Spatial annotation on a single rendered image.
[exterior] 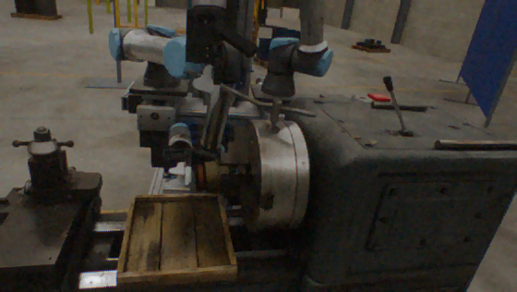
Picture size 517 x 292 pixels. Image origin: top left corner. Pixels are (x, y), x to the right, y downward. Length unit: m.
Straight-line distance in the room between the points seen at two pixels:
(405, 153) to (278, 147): 0.30
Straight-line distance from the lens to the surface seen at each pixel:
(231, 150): 0.97
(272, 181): 0.84
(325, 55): 1.38
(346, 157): 0.81
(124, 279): 0.94
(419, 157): 0.91
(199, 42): 0.80
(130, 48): 1.32
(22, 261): 0.94
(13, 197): 1.30
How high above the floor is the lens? 1.56
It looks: 25 degrees down
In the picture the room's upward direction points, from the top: 7 degrees clockwise
